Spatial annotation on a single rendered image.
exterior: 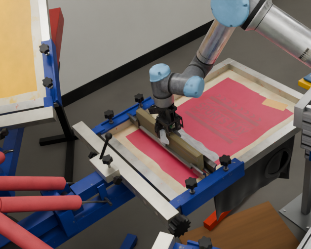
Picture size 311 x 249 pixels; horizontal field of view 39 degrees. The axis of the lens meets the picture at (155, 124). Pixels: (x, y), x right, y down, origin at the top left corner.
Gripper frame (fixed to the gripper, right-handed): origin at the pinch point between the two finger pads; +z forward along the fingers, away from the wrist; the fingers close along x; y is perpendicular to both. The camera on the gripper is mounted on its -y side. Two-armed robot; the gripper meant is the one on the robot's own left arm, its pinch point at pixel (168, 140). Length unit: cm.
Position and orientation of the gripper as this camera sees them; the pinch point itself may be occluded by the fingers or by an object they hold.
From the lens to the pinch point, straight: 179.9
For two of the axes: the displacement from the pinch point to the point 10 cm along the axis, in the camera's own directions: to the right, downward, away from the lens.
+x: 8.0, -4.7, 3.8
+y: 5.8, 4.5, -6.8
